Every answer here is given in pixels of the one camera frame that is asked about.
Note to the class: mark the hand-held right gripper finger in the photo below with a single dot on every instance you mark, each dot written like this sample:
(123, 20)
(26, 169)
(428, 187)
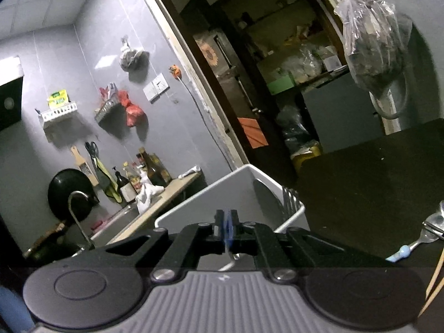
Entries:
(231, 230)
(224, 230)

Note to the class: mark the white perforated utensil basket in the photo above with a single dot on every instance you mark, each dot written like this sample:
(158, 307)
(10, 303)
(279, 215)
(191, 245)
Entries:
(208, 197)

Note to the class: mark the metal fork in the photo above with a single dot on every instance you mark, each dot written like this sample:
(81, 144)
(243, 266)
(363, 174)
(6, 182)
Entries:
(290, 211)

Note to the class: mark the wooden chopstick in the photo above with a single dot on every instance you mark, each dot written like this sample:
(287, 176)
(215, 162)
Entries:
(432, 298)
(436, 270)

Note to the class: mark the wooden kitchen counter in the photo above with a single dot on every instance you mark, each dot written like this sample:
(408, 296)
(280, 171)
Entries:
(173, 189)

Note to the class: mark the white tube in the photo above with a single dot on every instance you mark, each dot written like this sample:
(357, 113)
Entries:
(189, 172)

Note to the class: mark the white cloth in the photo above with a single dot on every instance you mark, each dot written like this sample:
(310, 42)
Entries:
(147, 196)

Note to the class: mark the large dark bottle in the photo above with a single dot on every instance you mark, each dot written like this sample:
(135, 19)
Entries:
(154, 170)

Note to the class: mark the orange paper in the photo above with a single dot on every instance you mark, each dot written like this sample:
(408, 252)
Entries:
(255, 133)

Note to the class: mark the yellow container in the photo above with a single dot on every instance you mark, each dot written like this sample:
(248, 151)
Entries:
(307, 159)

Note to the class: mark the clear bottle yellow cap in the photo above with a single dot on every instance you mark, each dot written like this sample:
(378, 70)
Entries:
(133, 177)

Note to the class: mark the sink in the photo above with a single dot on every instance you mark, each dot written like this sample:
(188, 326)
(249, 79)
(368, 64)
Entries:
(118, 220)

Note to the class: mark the small dark bottle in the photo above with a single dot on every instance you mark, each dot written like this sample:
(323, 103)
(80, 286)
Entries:
(121, 184)

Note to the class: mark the black plastic bag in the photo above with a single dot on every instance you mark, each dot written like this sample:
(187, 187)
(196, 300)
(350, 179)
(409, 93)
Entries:
(295, 128)

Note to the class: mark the green cloth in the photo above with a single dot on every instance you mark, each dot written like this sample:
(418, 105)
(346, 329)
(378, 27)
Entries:
(107, 180)

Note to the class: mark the dark wooden door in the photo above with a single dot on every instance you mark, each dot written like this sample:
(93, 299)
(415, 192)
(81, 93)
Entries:
(222, 86)

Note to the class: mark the red plastic bag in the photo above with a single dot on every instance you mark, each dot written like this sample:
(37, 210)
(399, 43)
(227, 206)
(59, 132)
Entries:
(133, 112)

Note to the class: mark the green box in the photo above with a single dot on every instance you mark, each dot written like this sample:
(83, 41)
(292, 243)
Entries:
(281, 85)

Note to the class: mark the scissors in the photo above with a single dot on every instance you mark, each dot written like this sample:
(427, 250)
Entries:
(92, 149)

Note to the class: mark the grey cabinet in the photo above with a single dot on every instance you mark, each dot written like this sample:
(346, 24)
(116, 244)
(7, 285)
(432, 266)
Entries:
(340, 118)

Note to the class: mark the metal faucet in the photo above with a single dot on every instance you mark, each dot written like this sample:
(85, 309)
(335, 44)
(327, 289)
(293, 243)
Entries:
(70, 204)

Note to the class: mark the black wok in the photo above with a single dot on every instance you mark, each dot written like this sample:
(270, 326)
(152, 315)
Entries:
(67, 184)

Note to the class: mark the dark pot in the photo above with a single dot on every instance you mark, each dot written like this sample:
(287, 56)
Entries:
(52, 249)

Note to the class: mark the clear bag of food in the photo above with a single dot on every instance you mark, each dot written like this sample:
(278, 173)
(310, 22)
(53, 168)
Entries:
(303, 66)

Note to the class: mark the white box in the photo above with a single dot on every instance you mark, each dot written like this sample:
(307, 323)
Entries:
(332, 63)

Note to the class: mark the small hanging plastic bag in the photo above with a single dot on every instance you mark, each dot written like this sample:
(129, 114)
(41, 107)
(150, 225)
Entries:
(131, 57)

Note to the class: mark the yellow packet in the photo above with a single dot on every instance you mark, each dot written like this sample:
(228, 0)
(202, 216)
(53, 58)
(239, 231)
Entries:
(58, 99)

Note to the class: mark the storage shelf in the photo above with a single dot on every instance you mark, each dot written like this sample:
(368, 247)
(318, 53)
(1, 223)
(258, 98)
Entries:
(295, 20)

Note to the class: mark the blue cloth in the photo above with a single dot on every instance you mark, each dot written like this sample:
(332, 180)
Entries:
(10, 305)

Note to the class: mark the clear bag of dried goods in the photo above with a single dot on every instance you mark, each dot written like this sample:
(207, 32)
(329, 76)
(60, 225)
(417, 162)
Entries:
(374, 41)

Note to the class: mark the black range hood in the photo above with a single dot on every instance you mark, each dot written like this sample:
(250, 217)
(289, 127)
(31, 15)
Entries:
(10, 111)

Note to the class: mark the wall socket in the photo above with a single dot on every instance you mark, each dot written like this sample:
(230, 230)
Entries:
(156, 87)

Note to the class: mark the metal wall rack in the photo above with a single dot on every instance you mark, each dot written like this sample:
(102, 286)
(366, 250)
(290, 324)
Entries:
(109, 112)

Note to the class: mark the white wall rack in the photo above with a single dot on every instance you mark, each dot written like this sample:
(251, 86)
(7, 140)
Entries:
(57, 112)

